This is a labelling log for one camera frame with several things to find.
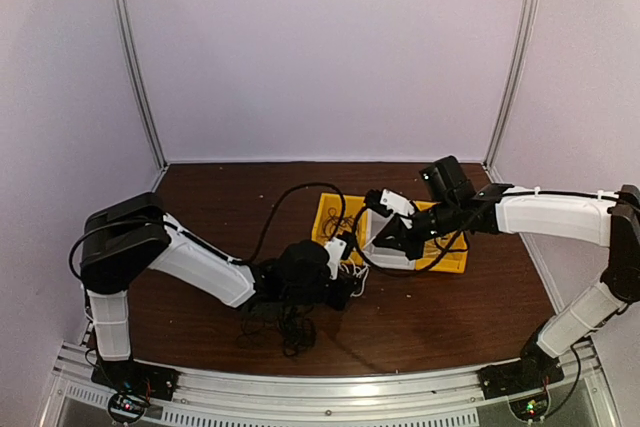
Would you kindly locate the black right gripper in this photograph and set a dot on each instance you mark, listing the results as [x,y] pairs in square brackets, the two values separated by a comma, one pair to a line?
[403,240]

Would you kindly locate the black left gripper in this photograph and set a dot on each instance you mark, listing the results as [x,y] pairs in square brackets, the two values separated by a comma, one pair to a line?
[347,286]

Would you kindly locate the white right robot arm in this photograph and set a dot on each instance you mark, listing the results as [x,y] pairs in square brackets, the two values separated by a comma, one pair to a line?
[606,219]

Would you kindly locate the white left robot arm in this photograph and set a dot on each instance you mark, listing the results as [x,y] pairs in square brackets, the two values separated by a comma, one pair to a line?
[122,241]

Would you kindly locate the white plastic bin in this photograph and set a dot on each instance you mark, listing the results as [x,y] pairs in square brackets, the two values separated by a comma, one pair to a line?
[384,261]

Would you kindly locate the yellow bin right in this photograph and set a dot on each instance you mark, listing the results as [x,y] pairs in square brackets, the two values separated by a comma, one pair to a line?
[454,261]

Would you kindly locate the yellow bin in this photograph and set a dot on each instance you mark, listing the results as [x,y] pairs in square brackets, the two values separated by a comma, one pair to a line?
[454,261]
[335,212]

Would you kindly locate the yellow bin left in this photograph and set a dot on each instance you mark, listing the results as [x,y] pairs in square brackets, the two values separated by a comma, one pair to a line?
[335,212]

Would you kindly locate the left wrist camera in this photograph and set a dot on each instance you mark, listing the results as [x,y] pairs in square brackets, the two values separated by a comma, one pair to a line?
[339,248]

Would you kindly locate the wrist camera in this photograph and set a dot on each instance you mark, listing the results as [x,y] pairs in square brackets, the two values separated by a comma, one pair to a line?
[386,203]
[339,248]

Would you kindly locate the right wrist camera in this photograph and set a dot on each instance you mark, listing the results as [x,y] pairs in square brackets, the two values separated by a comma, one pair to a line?
[386,203]

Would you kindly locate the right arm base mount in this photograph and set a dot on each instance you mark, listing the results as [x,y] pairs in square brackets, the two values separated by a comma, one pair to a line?
[524,385]

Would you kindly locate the aluminium front rail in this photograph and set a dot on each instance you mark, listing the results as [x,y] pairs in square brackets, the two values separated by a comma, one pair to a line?
[449,397]

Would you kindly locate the right aluminium corner post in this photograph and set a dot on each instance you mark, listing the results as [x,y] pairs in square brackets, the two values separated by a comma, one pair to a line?
[524,33]

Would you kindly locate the aluminium corner post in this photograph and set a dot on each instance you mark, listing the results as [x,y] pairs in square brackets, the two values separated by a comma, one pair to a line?
[524,33]
[133,67]

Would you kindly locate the left aluminium corner post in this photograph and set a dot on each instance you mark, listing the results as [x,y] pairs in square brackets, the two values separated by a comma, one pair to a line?
[133,67]

